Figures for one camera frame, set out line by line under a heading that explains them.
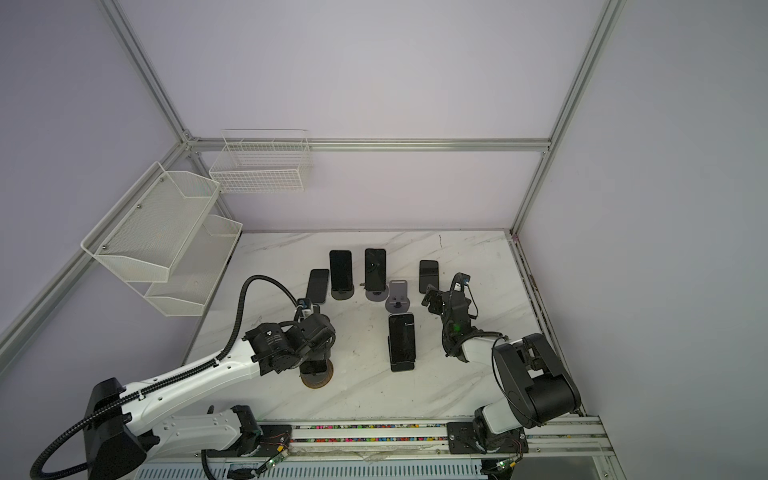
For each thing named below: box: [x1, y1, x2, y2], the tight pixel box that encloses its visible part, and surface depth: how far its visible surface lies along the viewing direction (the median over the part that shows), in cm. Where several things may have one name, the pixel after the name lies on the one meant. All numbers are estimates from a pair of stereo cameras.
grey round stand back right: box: [385, 280, 410, 314], surface depth 97 cm
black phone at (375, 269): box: [365, 248, 387, 292], surface depth 97 cm
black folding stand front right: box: [387, 335, 417, 372], surface depth 87 cm
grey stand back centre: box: [365, 285, 389, 302], surface depth 103 cm
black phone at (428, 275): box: [419, 260, 439, 294], surface depth 110 cm
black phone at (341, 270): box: [329, 250, 353, 293], surface depth 97 cm
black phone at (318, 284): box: [306, 268, 330, 304], surface depth 106 cm
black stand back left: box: [331, 285, 355, 301], surface depth 103 cm
